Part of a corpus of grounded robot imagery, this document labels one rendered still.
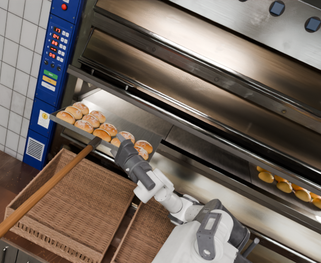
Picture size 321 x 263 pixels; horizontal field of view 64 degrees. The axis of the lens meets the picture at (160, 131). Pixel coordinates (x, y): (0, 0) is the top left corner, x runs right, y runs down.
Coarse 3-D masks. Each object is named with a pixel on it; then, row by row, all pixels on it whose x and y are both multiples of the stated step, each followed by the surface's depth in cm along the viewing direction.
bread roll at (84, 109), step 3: (78, 102) 143; (81, 102) 143; (72, 105) 143; (75, 105) 142; (78, 105) 141; (81, 105) 141; (84, 105) 142; (78, 108) 141; (81, 108) 141; (84, 108) 142; (87, 108) 143; (81, 111) 141; (84, 111) 142; (87, 111) 143; (84, 114) 143; (87, 114) 144
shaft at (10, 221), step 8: (80, 152) 110; (88, 152) 113; (72, 160) 104; (80, 160) 107; (64, 168) 98; (72, 168) 102; (56, 176) 93; (64, 176) 97; (48, 184) 88; (56, 184) 92; (40, 192) 84; (32, 200) 81; (24, 208) 77; (16, 216) 74; (0, 224) 71; (8, 224) 71; (0, 232) 69
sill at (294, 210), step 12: (168, 144) 154; (180, 156) 151; (192, 156) 153; (204, 168) 150; (216, 168) 152; (228, 180) 149; (240, 180) 151; (252, 192) 148; (264, 192) 150; (276, 204) 147; (288, 204) 149; (300, 216) 147; (312, 216) 148
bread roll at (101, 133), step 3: (96, 129) 128; (99, 129) 127; (102, 129) 128; (93, 132) 129; (96, 132) 127; (99, 132) 127; (102, 132) 127; (105, 132) 127; (96, 135) 127; (99, 135) 126; (102, 135) 126; (105, 135) 126; (108, 135) 127; (102, 138) 126; (105, 138) 126; (108, 138) 127; (111, 138) 129; (108, 141) 128
